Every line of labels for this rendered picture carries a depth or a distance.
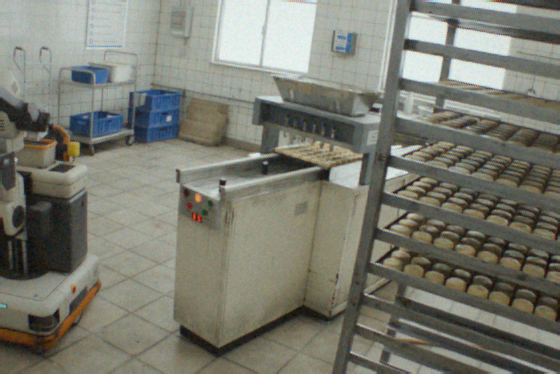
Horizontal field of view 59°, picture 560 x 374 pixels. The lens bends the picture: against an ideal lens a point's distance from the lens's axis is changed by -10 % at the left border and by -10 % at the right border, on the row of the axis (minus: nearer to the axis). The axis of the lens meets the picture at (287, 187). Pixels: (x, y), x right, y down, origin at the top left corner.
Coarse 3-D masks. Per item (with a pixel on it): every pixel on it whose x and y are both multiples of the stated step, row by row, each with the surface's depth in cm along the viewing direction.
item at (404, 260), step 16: (400, 256) 137; (416, 256) 143; (416, 272) 128; (432, 272) 129; (448, 272) 131; (464, 272) 131; (480, 272) 132; (464, 288) 123; (480, 288) 122; (496, 288) 124; (512, 288) 124; (528, 288) 125; (512, 304) 117; (528, 304) 116; (544, 304) 118
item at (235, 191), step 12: (312, 168) 277; (252, 180) 243; (264, 180) 246; (276, 180) 253; (288, 180) 261; (300, 180) 269; (312, 180) 277; (228, 192) 228; (240, 192) 235; (252, 192) 241
